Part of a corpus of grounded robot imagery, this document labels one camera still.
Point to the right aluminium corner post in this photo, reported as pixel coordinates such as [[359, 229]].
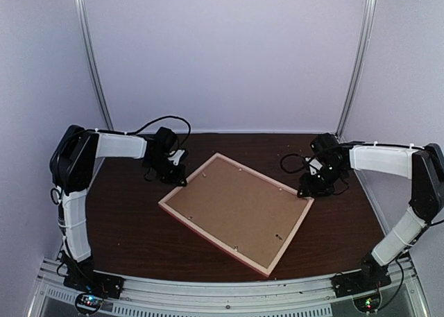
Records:
[[363, 43]]

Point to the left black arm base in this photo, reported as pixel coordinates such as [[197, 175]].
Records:
[[81, 276]]

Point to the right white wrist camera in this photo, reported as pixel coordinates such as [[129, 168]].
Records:
[[314, 166]]

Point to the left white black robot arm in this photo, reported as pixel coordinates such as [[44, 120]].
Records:
[[72, 169]]

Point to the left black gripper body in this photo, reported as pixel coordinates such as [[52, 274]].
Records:
[[164, 172]]

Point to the aluminium corner post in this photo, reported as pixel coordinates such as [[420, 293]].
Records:
[[363, 43], [81, 9]]

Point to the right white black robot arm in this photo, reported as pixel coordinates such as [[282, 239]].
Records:
[[403, 182]]

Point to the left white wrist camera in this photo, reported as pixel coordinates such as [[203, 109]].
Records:
[[176, 156]]

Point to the pink wooden picture frame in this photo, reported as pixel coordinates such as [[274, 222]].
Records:
[[274, 268]]

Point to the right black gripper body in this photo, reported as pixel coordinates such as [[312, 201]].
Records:
[[323, 184]]

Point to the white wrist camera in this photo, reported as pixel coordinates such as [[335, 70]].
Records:
[[176, 156], [314, 166]]

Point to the left aluminium corner post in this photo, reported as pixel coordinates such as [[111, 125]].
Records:
[[81, 9]]

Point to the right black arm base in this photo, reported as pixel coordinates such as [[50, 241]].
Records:
[[369, 277]]

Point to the brown backing board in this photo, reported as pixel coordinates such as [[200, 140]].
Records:
[[236, 213]]

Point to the front aluminium rail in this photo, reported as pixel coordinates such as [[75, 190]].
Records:
[[311, 296]]

